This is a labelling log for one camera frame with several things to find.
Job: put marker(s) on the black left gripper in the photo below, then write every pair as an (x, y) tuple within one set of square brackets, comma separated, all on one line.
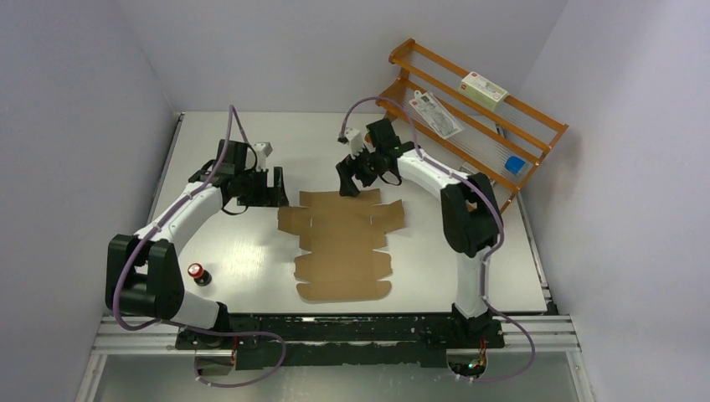
[(272, 197)]

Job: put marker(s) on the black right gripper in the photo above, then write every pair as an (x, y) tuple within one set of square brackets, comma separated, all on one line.
[(346, 169)]

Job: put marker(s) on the brown cardboard box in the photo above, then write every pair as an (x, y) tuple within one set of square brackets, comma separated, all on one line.
[(342, 240)]

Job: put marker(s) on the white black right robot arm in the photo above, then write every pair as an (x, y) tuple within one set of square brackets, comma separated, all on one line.
[(471, 221)]

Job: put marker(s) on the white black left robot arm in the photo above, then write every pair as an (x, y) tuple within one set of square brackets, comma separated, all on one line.
[(143, 275)]

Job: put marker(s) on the white green small box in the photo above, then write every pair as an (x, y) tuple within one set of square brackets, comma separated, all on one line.
[(482, 91)]

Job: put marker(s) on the clear plastic blister package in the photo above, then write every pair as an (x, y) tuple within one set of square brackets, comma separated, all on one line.
[(436, 116)]

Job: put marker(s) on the orange wooden rack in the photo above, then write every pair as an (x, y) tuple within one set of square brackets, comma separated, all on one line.
[(490, 137)]

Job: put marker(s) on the blue small block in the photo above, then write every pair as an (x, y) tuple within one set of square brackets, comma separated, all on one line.
[(515, 165)]

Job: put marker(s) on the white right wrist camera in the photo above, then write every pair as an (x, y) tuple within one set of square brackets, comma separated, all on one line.
[(354, 139)]

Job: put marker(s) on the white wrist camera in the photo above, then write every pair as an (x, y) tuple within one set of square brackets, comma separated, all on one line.
[(354, 139), (261, 151)]

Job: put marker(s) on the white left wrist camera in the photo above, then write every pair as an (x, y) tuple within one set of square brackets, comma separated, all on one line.
[(261, 151)]

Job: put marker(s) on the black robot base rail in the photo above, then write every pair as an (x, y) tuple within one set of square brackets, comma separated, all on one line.
[(424, 338)]

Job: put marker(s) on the aluminium frame profile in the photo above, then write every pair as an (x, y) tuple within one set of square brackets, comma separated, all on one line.
[(550, 334)]

